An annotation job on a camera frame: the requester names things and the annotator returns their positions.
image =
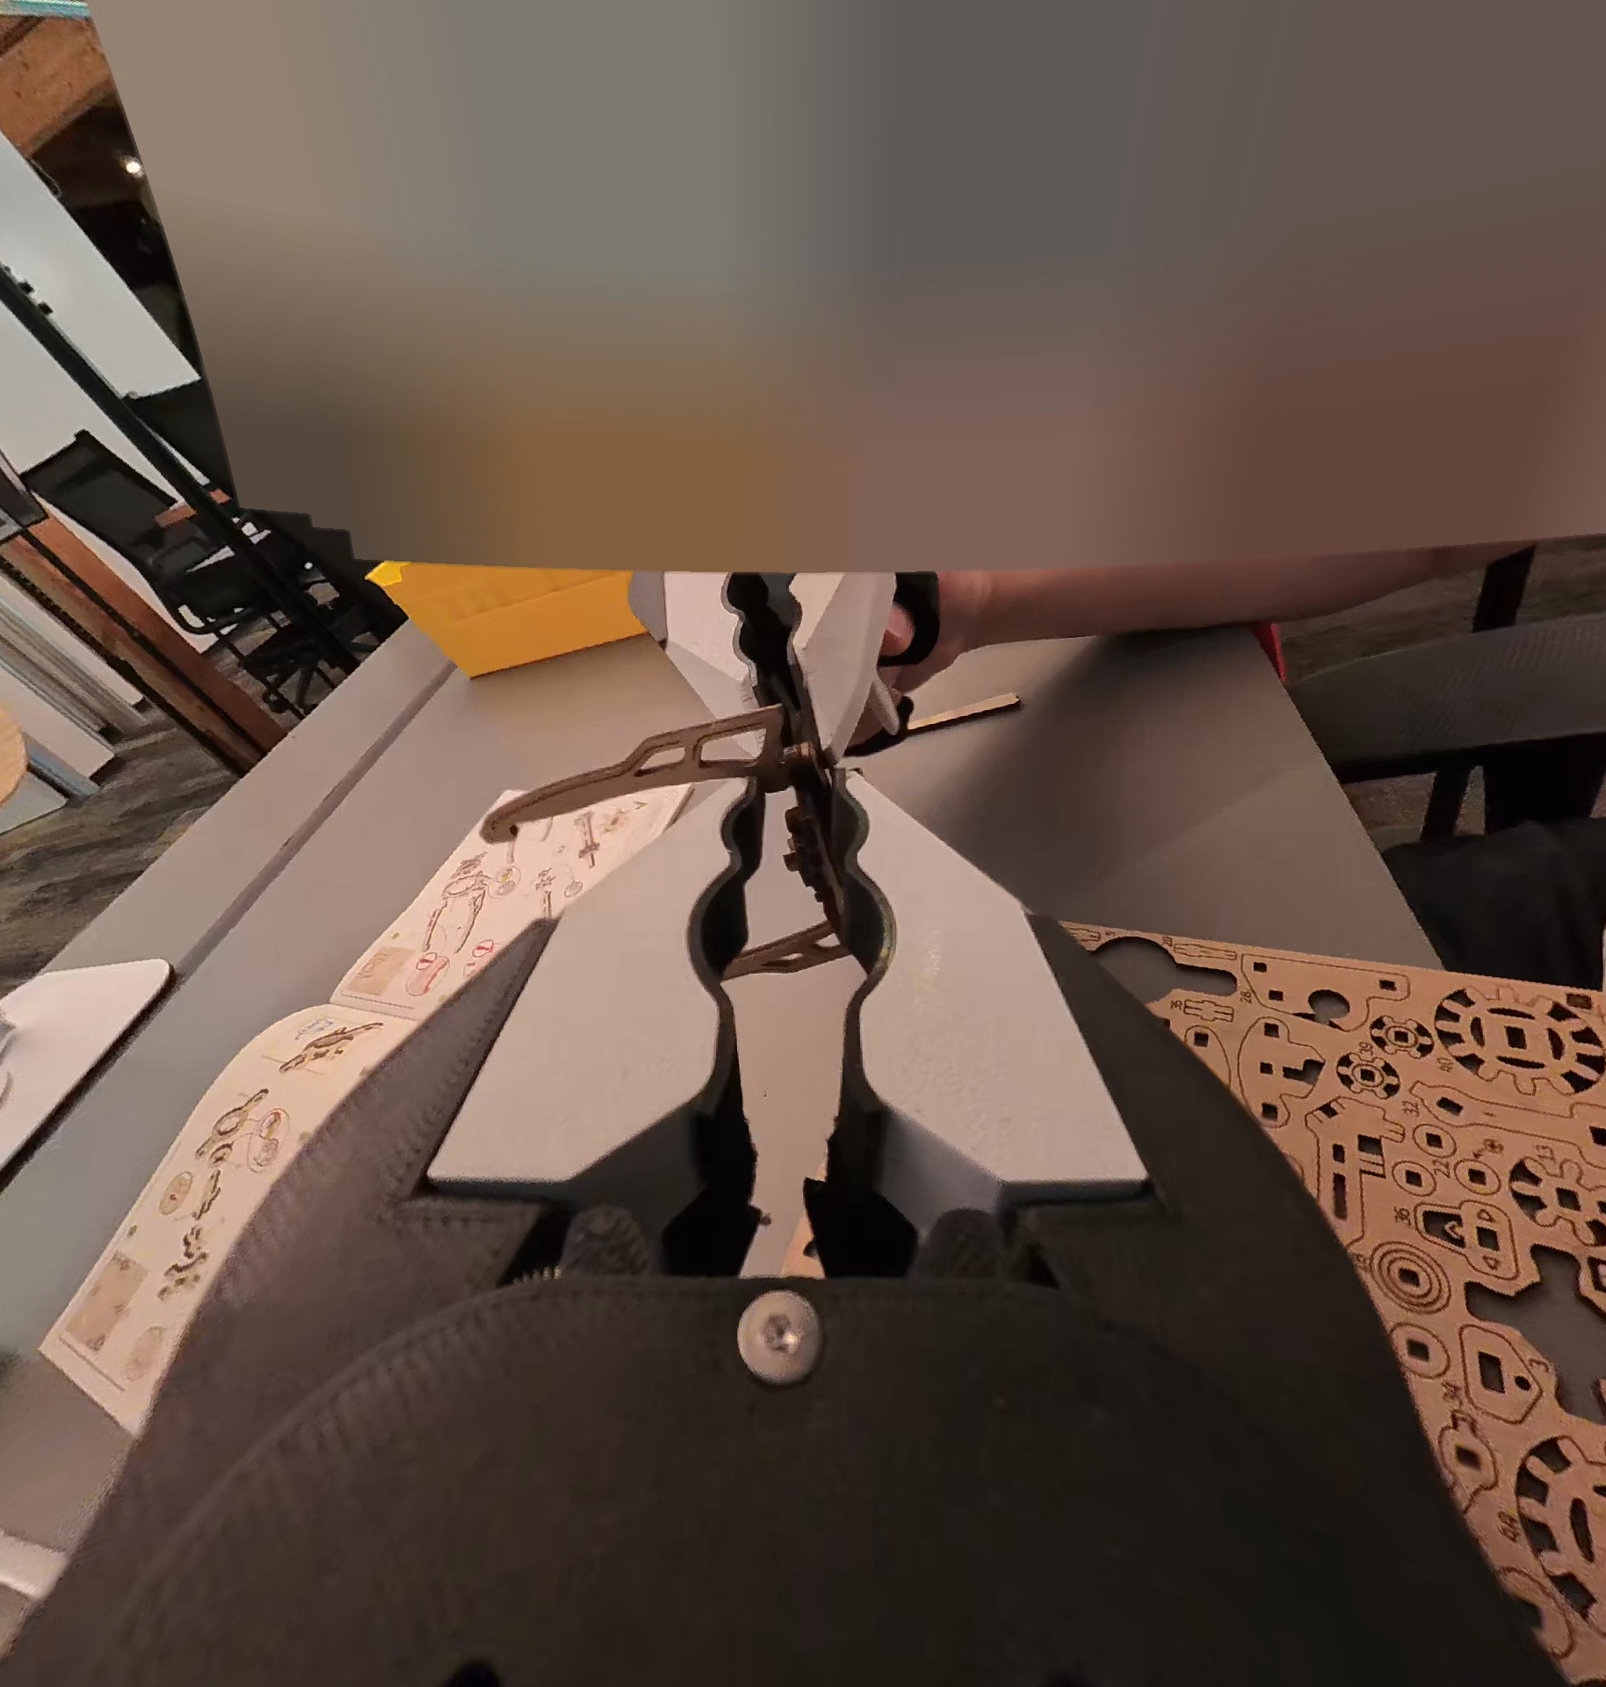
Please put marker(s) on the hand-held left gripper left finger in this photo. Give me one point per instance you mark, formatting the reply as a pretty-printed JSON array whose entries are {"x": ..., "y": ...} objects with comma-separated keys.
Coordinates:
[{"x": 592, "y": 1055}]

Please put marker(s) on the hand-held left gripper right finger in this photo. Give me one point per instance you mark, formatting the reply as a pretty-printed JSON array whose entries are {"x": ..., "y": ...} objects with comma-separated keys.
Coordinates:
[{"x": 988, "y": 1055}]

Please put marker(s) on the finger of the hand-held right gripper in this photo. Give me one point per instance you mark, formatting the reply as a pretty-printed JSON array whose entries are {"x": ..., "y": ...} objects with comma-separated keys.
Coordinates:
[
  {"x": 691, "y": 626},
  {"x": 842, "y": 633}
]

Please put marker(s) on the person's right forearm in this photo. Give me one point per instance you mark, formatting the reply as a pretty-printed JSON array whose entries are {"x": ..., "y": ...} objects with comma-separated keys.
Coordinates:
[{"x": 1146, "y": 600}]

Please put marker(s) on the wooden parts sheet with gears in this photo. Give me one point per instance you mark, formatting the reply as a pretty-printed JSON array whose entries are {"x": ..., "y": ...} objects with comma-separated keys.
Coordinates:
[{"x": 1409, "y": 1187}]

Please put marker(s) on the person's right hand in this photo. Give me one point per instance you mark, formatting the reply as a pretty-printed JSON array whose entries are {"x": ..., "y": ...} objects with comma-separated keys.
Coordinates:
[{"x": 974, "y": 607}]

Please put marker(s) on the thin wooden stick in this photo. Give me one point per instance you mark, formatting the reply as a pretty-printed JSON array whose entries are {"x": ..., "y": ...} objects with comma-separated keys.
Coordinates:
[{"x": 968, "y": 712}]

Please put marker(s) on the yellow plastic bin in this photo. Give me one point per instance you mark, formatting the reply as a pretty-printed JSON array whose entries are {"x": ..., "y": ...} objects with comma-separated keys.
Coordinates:
[{"x": 513, "y": 614}]

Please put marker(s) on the illustrated instruction booklet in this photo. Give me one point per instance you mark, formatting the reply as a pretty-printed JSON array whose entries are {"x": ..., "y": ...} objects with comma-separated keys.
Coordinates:
[{"x": 223, "y": 1187}]

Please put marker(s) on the white sign stand base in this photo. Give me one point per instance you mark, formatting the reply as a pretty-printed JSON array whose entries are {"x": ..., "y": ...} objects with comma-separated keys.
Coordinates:
[{"x": 77, "y": 1041}]

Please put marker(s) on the black office chair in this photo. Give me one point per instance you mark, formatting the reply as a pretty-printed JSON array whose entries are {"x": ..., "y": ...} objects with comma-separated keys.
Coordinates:
[{"x": 156, "y": 528}]

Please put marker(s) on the person's black trouser legs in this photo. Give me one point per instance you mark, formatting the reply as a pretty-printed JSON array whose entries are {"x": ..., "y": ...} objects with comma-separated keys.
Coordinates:
[{"x": 1515, "y": 909}]

